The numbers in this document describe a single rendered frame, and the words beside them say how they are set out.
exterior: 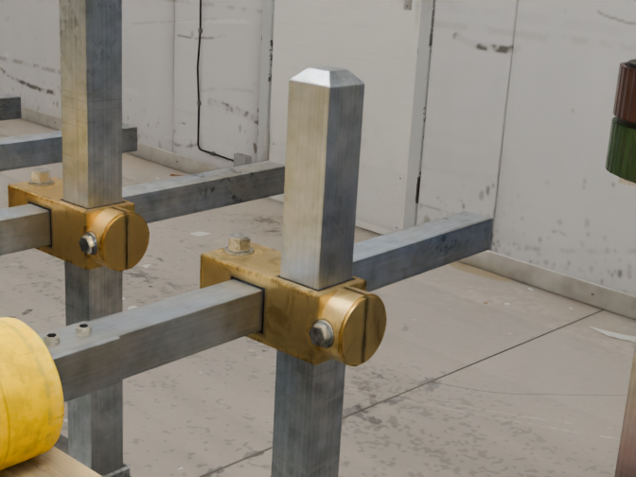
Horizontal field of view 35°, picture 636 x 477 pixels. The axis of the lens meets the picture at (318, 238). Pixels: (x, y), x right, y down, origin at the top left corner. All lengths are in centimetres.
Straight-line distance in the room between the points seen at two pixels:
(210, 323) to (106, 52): 26
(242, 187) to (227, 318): 36
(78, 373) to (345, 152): 22
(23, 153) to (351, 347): 58
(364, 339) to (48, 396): 22
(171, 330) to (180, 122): 451
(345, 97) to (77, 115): 27
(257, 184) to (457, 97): 286
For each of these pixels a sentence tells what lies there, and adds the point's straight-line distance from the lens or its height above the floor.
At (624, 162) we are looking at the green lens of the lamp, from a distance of 46.
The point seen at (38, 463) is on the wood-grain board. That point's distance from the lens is 60.
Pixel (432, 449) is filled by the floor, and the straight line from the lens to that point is 253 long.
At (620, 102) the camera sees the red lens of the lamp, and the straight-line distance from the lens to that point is 46.
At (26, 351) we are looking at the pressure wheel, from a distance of 56.
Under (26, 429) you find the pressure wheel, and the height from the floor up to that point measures 94.
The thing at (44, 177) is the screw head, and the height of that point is 98.
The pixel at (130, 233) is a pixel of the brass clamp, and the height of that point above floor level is 95.
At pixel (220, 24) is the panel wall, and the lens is 482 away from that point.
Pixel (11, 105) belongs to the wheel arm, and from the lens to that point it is 143.
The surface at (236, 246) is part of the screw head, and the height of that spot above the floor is 98.
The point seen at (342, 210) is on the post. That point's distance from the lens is 66.
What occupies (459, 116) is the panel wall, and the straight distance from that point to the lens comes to 386.
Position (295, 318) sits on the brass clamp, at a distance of 67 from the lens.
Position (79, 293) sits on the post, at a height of 89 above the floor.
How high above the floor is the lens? 119
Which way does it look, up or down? 17 degrees down
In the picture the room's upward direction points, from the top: 3 degrees clockwise
